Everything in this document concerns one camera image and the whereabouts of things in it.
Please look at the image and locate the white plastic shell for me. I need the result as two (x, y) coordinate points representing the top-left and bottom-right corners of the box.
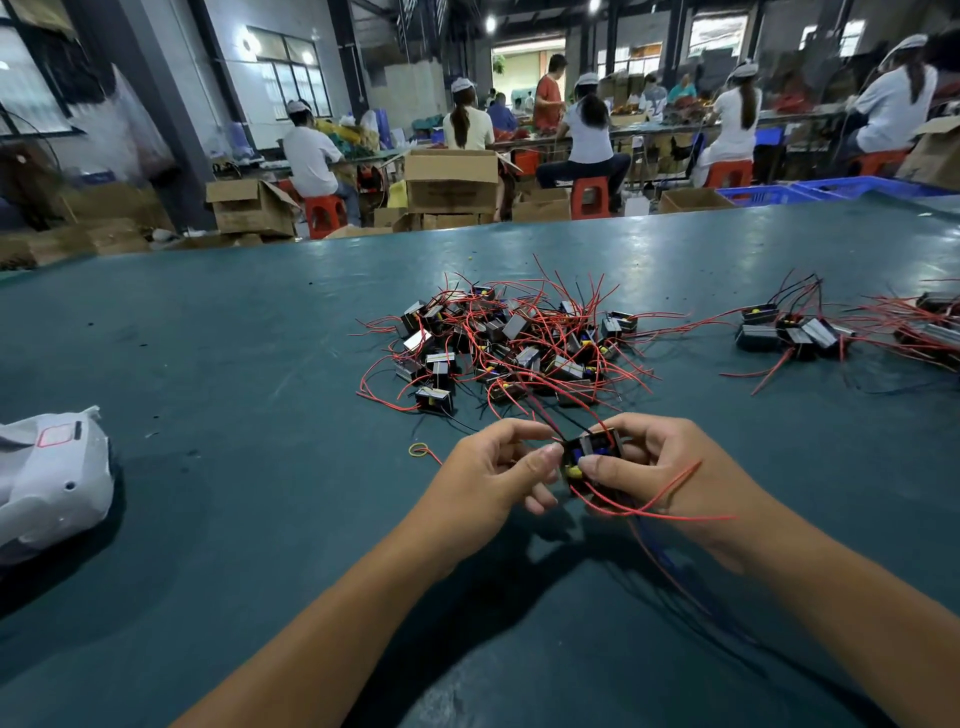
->
(0, 406), (114, 567)

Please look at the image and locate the person's left forearm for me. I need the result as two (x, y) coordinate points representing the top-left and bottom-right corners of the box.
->
(172, 540), (459, 728)

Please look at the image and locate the person's left hand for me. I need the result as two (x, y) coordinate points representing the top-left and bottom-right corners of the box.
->
(408, 418), (564, 564)

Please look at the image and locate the blue plastic crate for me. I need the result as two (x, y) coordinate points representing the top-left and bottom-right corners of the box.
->
(717, 184), (824, 209)
(787, 175), (939, 201)

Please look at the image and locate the open cardboard box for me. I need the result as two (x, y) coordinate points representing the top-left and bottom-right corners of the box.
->
(205, 177), (302, 239)

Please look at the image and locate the tilted cardboard box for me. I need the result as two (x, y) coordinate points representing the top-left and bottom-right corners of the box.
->
(895, 117), (960, 192)

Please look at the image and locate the shallow cardboard box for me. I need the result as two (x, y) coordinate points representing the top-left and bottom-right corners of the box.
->
(658, 187), (737, 213)

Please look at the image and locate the large closed cardboard box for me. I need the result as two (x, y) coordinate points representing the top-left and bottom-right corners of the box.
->
(405, 148), (504, 215)

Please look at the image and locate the central pile of wired modules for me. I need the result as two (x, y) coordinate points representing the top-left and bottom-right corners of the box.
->
(357, 270), (662, 422)

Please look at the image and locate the low cardboard box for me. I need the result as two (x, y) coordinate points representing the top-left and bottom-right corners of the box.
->
(511, 183), (573, 224)

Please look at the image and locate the person's right hand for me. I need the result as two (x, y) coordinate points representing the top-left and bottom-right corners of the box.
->
(577, 412), (782, 572)

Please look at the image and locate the person's right forearm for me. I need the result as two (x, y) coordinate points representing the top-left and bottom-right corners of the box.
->
(742, 517), (960, 728)

